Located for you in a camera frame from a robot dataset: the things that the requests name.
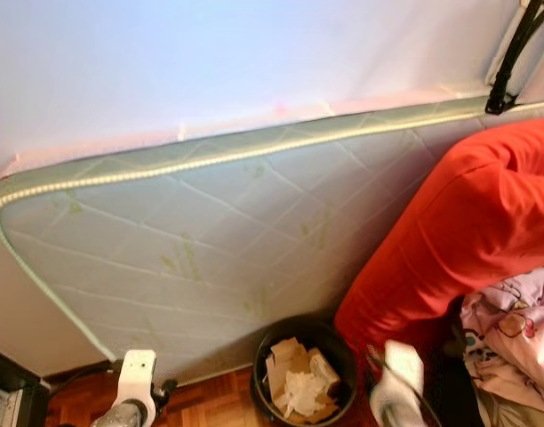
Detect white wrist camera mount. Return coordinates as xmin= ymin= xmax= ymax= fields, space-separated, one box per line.
xmin=368 ymin=340 xmax=427 ymax=419
xmin=116 ymin=349 xmax=159 ymax=412

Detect black waste bin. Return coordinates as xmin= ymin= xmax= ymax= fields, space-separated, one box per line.
xmin=252 ymin=316 xmax=364 ymax=427

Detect dark wooden furniture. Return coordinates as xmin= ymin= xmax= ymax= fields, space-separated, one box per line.
xmin=0 ymin=347 xmax=46 ymax=427

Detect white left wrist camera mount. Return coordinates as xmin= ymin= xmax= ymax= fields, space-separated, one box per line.
xmin=116 ymin=349 xmax=159 ymax=412

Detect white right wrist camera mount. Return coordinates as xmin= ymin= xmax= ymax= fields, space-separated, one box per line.
xmin=368 ymin=340 xmax=427 ymax=419

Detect large red cushion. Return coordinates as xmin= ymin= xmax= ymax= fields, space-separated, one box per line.
xmin=334 ymin=116 xmax=544 ymax=375

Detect pink cartoon bear blanket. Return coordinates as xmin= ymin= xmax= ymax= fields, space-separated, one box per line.
xmin=460 ymin=267 xmax=544 ymax=397

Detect black strap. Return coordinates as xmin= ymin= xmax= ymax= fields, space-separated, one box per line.
xmin=485 ymin=0 xmax=544 ymax=115

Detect crumpled white paper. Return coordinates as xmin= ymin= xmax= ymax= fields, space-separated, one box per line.
xmin=283 ymin=369 xmax=328 ymax=419

